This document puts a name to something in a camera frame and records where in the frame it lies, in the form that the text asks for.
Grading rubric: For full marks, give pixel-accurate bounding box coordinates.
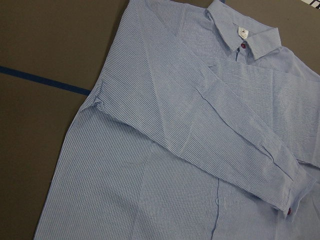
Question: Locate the light blue striped shirt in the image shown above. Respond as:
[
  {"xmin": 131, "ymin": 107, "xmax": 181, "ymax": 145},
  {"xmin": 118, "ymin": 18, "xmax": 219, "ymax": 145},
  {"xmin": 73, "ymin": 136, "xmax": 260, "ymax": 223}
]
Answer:
[{"xmin": 34, "ymin": 0, "xmax": 320, "ymax": 240}]

